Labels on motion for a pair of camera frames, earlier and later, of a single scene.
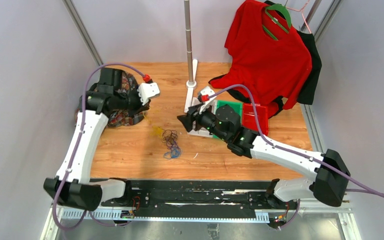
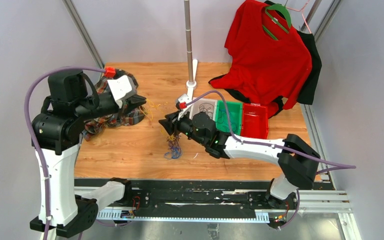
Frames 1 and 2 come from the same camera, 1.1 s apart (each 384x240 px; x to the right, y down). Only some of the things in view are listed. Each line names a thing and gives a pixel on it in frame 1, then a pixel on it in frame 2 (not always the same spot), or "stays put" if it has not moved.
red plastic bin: (248, 117) stays put
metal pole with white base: (192, 66) stays put
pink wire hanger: (301, 10) stays put
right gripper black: (187, 119) -> (170, 124)
